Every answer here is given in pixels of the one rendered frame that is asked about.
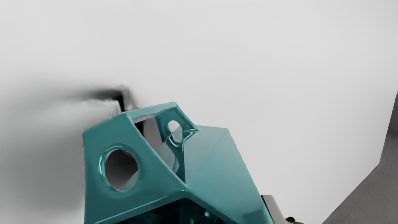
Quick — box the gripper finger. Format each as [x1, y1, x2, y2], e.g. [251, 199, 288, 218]
[261, 195, 296, 224]

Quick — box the teal faceted mug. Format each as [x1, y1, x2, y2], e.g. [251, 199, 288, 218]
[82, 102, 275, 224]

